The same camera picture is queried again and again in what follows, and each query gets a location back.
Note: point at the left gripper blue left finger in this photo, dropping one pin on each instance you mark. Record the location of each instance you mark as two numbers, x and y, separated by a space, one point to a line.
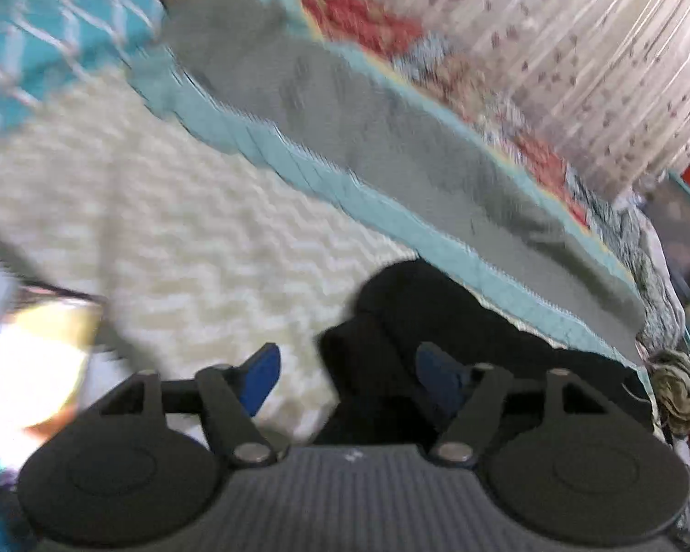
255 379

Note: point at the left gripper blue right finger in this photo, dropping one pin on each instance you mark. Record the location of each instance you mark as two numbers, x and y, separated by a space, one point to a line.
447 383

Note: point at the black pants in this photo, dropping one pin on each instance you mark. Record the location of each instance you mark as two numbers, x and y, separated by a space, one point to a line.
371 358

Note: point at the cream chevron bed blanket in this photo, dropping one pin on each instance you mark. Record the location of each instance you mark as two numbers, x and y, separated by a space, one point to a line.
238 180

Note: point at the red floral quilt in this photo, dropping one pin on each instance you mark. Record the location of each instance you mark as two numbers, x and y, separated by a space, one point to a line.
438 69

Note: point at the floral white curtain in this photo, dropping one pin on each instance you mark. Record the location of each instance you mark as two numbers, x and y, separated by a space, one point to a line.
607 82

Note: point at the teal patterned pillow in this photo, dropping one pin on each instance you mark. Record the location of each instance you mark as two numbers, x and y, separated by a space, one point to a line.
44 44

